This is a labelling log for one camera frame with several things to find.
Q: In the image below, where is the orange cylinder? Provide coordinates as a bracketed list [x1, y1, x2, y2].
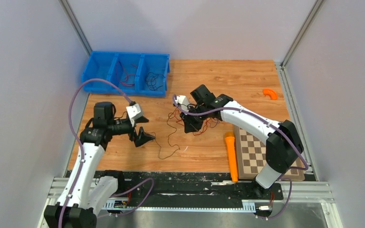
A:
[224, 132, 239, 182]

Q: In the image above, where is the brown wire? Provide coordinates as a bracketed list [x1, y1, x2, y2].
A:
[146, 112, 182, 160]

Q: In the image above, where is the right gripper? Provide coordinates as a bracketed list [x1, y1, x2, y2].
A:
[181, 104, 209, 133]

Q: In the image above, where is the orange curved piece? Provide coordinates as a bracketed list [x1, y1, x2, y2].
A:
[262, 88, 278, 100]

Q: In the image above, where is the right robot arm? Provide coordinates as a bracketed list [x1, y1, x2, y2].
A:
[173, 85, 308, 199]

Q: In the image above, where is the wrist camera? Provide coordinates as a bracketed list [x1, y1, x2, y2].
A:
[173, 95, 190, 112]
[126, 104, 143, 127]

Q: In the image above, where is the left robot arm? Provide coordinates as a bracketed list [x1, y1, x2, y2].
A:
[44, 102, 155, 228]

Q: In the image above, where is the wooden chessboard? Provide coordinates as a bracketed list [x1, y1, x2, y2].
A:
[233, 124, 306, 182]

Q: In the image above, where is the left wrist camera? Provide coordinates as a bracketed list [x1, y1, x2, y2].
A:
[126, 104, 143, 127]

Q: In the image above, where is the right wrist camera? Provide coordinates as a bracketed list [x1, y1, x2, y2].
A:
[173, 95, 190, 112]

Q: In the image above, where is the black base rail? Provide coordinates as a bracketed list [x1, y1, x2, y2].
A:
[116, 171, 284, 209]

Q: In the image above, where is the blue three-compartment bin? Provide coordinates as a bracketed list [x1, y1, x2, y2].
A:
[81, 51, 170, 97]

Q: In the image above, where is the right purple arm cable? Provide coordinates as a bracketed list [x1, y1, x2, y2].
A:
[172, 94, 309, 220]

